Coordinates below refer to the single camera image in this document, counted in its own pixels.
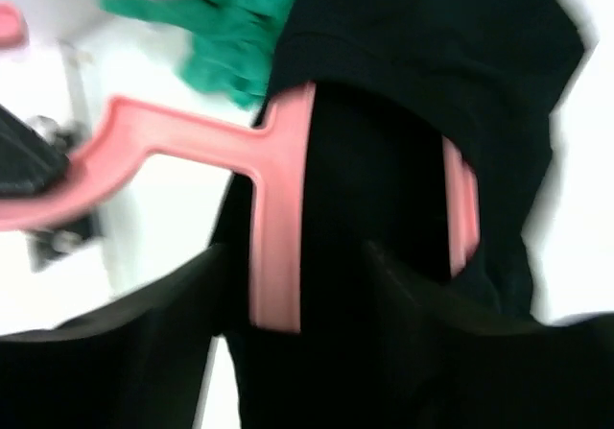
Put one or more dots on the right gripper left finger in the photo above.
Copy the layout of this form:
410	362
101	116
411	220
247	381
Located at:
141	361

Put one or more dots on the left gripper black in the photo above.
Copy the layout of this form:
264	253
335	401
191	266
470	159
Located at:
29	164

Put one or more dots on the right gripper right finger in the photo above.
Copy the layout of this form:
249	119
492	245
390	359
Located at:
409	350

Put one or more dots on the black t shirt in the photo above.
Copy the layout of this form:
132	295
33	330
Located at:
431	121

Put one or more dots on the green tank top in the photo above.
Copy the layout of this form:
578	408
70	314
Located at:
232	40

